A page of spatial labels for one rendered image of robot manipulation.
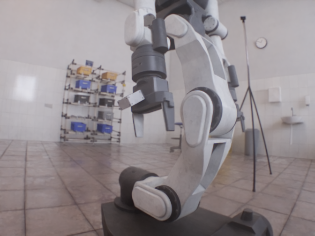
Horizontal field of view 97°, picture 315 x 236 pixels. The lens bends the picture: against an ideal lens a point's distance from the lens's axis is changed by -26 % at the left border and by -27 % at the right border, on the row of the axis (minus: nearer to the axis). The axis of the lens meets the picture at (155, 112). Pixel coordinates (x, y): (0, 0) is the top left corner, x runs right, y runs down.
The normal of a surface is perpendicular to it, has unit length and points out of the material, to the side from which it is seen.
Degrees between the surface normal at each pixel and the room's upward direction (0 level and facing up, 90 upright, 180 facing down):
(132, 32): 90
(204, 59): 90
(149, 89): 90
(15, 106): 90
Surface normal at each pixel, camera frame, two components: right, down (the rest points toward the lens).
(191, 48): -0.67, 0.33
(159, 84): 0.66, -0.22
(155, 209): -0.74, -0.09
